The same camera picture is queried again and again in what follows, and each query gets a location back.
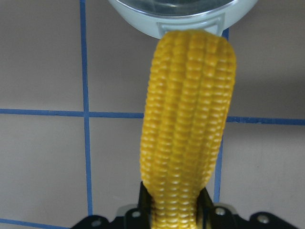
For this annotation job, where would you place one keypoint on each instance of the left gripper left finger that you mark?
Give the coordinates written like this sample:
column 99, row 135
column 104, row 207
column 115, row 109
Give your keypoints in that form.
column 145, row 206

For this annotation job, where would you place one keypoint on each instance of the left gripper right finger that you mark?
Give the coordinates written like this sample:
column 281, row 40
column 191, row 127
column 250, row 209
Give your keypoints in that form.
column 204, row 205

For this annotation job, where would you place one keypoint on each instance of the yellow corn cob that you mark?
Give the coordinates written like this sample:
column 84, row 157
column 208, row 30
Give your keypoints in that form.
column 189, row 93

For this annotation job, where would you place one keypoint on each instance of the pale green cooking pot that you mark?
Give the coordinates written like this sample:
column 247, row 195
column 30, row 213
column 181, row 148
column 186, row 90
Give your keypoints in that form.
column 215, row 21

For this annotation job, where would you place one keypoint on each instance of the glass pot lid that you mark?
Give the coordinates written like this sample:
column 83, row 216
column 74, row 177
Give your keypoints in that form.
column 174, row 8

